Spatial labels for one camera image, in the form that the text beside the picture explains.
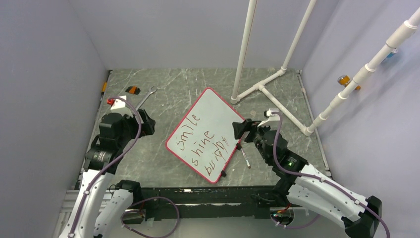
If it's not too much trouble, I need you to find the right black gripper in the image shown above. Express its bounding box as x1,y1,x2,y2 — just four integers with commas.
233,118,273,164

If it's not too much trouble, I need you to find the white marker pen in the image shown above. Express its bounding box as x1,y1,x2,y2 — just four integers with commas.
240,148,251,169

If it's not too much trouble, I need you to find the red framed whiteboard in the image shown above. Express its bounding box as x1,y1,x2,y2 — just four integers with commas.
166,88,244,183

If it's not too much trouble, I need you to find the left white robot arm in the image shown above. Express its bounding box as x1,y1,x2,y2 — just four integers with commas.
60,109,156,238

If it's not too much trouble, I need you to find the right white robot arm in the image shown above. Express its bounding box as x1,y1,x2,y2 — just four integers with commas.
232,119,382,238

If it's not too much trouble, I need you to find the silver wrench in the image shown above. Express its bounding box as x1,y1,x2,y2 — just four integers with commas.
135,86,157,110

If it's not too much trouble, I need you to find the black orange brush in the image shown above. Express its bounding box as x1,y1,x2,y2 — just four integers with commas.
125,86,141,95

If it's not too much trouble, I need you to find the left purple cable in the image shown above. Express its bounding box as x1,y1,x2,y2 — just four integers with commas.
67,96,143,238

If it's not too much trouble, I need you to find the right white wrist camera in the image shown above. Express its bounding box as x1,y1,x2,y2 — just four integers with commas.
258,108,283,127

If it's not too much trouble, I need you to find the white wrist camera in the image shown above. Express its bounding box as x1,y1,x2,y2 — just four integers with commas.
106,95,133,117
258,108,283,127

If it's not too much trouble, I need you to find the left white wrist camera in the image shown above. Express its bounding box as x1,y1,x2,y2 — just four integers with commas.
106,95,133,117

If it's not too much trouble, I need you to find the white pvc pipe frame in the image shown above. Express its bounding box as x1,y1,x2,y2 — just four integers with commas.
230,0,317,136

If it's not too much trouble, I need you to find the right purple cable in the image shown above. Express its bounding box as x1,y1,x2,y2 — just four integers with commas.
270,111,391,238

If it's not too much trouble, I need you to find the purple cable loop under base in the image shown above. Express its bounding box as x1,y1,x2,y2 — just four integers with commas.
120,197,180,238

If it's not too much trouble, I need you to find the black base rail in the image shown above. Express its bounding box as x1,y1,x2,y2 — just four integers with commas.
134,185,290,210

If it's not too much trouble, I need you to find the aluminium frame rail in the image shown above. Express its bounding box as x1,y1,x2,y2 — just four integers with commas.
52,192,352,238

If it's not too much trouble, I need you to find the orange yellow wall fitting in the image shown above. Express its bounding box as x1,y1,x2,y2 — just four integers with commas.
337,75,351,87

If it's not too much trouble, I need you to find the blue wall fitting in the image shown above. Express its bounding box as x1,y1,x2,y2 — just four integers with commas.
386,49,398,59

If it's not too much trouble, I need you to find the white pipe on wall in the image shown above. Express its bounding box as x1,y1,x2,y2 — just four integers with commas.
303,9,420,136

